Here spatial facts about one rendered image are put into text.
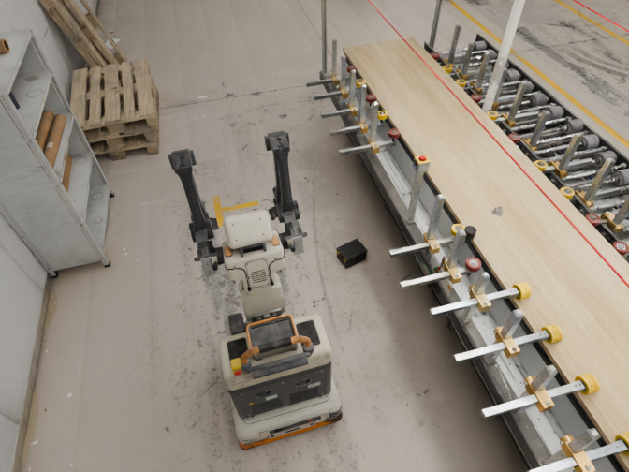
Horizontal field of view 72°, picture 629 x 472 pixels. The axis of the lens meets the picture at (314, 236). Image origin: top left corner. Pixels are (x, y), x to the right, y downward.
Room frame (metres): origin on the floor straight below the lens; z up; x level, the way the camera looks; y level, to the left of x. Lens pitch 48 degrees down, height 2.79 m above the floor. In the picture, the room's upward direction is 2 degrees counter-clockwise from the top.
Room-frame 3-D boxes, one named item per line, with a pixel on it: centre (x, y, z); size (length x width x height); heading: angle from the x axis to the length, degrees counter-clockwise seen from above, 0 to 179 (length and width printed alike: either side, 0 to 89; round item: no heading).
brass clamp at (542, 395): (0.70, -0.92, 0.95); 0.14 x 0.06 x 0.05; 13
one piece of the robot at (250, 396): (1.07, 0.23, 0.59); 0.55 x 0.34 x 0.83; 104
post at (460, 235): (1.46, -0.74, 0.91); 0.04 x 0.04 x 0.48; 13
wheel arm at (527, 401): (0.68, -0.91, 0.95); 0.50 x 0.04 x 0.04; 103
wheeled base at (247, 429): (1.16, 0.25, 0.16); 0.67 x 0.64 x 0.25; 14
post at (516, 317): (0.97, -0.86, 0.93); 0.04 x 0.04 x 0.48; 13
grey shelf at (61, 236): (2.61, 2.00, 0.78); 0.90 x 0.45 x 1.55; 13
